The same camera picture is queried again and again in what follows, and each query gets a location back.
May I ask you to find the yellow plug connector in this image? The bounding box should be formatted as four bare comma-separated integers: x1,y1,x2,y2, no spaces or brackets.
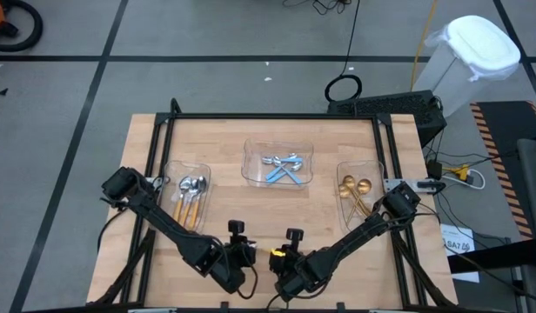
442,163,472,180

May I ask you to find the clear plastic bin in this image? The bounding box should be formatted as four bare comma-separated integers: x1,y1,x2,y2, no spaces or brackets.
162,159,212,234
240,137,315,190
336,158,386,234

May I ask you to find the yellow hanging cable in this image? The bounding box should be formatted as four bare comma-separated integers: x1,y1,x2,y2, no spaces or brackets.
408,0,439,92

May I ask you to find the black orange striped mat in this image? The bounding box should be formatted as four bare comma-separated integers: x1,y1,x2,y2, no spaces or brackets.
469,99,536,241

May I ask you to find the grey metal mounting bracket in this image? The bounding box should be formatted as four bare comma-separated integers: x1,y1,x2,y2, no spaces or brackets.
144,175,170,192
382,176,447,195

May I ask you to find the black computer tower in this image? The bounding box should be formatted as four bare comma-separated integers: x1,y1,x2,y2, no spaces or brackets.
326,89,448,150

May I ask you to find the wooden spoon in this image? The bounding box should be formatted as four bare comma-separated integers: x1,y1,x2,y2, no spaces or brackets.
348,178,373,223

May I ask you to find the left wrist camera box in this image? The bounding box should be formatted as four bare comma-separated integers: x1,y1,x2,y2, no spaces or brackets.
227,219,247,245

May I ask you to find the black power adapter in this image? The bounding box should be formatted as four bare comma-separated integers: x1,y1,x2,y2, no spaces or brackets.
425,158,444,180

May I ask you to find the black hanging cable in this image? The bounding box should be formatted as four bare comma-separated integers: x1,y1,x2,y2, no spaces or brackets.
281,0,364,103

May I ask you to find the white trash bin with liner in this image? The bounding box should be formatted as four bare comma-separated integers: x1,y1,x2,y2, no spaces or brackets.
412,14,522,118

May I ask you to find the black table frame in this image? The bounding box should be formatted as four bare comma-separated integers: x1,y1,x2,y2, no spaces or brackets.
137,97,412,308

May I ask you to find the white printed paper sheet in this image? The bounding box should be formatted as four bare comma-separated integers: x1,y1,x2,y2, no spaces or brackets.
439,223,481,284

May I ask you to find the black vacuum hose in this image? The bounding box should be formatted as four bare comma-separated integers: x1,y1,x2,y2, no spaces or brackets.
0,0,44,53

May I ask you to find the white cable loop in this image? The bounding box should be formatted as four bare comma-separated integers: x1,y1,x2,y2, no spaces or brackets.
441,167,487,191

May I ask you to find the black floor bar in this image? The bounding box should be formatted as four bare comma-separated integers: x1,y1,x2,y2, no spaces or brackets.
446,250,536,276

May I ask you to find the black diagonal support strut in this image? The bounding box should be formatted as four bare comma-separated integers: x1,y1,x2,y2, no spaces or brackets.
88,225,158,305
392,234,459,310

